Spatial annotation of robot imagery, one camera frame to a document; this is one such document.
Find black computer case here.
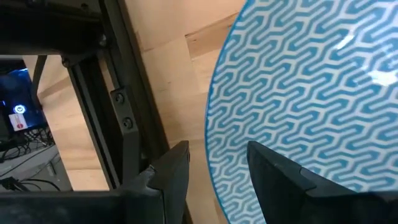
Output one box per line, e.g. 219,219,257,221
0,58,48,141

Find light blue geometric plate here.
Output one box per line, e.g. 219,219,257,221
204,0,398,224

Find black aluminium rig frame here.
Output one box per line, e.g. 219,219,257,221
0,0,171,191

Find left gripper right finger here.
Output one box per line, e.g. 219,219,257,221
247,140,398,224

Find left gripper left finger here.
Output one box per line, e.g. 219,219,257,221
0,140,190,224

